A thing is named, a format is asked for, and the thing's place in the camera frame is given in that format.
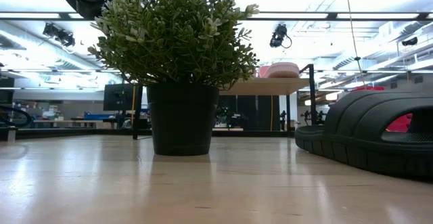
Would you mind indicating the pink rubber slide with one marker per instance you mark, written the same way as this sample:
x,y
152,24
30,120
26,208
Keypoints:
x,y
284,71
263,72

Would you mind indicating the black rubber slide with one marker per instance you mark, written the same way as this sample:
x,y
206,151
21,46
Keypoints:
x,y
355,122

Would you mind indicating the black partition panels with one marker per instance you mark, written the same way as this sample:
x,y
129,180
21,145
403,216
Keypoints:
x,y
250,112

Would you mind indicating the green plant in black pot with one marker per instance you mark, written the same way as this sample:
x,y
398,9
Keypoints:
x,y
182,119

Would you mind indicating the black plastic pot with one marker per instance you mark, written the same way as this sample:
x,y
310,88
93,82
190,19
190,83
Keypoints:
x,y
270,86

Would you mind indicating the black monitor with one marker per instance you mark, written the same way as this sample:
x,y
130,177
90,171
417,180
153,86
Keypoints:
x,y
116,97

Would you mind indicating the black overhead beam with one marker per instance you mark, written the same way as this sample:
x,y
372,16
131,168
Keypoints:
x,y
333,16

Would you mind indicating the small black ceiling fixture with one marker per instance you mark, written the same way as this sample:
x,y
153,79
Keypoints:
x,y
410,41

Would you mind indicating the black ceiling camera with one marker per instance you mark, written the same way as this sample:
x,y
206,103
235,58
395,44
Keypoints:
x,y
62,38
278,36

